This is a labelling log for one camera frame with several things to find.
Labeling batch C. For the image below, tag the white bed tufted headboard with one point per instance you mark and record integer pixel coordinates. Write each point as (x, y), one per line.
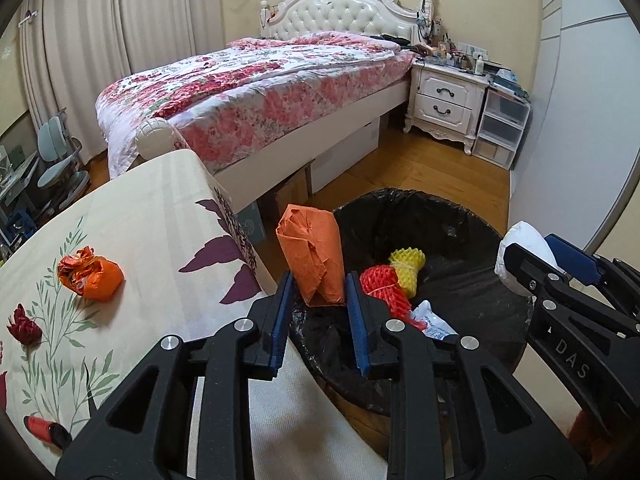
(345, 10)

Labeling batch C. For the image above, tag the white paper ball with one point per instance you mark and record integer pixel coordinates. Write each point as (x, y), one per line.
(520, 235)

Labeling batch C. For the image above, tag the white wardrobe door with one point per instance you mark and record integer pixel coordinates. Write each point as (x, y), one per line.
(575, 110)

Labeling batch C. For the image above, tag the dark red paper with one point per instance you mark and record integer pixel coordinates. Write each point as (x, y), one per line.
(25, 327)

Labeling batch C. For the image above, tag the pale grey tube black cap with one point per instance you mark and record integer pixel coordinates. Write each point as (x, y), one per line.
(435, 322)

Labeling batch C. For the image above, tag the orange foil wrapper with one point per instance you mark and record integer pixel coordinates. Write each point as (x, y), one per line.
(95, 277)

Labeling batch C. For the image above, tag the white two-drawer nightstand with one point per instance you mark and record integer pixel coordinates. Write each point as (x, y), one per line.
(445, 95)

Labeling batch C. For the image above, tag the blue-grey desk chair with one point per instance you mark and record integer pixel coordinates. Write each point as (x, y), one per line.
(55, 135)

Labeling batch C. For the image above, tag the beige pleated curtain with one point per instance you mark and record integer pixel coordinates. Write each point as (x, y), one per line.
(165, 20)
(75, 50)

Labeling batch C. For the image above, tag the pink floral quilt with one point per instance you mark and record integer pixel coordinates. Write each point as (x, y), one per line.
(250, 85)

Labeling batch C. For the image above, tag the red foam fruit net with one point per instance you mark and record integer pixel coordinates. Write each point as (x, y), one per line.
(382, 287)

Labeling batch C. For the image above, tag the cluster of small bottles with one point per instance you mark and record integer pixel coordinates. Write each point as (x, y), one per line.
(460, 57)

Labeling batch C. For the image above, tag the brown cardboard box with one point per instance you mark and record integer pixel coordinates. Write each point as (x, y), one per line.
(287, 195)

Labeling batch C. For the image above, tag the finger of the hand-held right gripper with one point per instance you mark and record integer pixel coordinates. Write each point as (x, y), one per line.
(530, 272)
(575, 260)

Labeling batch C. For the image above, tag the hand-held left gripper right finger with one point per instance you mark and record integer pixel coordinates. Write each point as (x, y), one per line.
(357, 330)

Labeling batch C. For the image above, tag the trash bin black bag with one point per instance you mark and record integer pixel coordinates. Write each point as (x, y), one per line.
(470, 270)

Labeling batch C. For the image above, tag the person's right forearm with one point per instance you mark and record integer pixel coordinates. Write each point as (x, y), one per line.
(582, 430)

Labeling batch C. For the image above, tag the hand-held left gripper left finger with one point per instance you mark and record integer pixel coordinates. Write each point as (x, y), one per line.
(280, 320)

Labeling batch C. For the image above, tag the orange paper bag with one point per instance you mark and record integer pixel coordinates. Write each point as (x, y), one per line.
(310, 250)

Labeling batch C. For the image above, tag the translucent plastic drawer unit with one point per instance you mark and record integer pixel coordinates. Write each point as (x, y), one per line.
(500, 125)

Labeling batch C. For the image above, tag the white study desk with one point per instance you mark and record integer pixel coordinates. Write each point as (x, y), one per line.
(20, 175)

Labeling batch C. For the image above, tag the pile of blue-grey boxes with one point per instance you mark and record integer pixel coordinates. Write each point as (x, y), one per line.
(510, 82)

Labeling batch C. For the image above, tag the yellow foam fruit net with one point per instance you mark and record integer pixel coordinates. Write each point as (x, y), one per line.
(407, 267)

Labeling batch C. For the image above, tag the red bottle black cap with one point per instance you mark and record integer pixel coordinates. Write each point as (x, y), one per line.
(42, 430)

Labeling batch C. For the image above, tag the dark cloth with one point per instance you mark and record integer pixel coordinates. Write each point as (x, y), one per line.
(397, 40)

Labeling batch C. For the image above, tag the white storage box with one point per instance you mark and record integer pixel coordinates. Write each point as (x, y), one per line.
(345, 160)

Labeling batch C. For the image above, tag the pale teal box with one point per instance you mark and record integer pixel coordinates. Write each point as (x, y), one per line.
(252, 227)

